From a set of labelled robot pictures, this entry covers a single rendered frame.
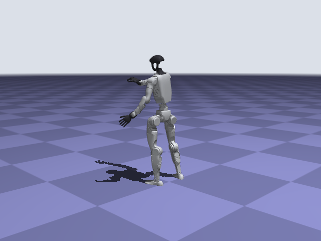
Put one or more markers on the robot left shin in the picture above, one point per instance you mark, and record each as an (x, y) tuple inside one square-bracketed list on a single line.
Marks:
[(156, 162)]

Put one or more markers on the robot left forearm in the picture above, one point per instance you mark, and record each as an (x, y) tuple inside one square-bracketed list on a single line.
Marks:
[(140, 107)]

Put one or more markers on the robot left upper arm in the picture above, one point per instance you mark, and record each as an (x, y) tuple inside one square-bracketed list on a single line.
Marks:
[(151, 82)]

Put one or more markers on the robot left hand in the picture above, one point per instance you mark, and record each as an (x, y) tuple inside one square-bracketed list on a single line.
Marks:
[(127, 119)]

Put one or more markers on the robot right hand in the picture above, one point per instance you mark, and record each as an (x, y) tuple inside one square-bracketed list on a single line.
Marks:
[(133, 79)]

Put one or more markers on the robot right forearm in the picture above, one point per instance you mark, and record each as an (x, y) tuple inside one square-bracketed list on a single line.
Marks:
[(143, 82)]

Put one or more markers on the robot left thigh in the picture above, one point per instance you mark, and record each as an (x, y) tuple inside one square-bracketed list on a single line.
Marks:
[(151, 132)]

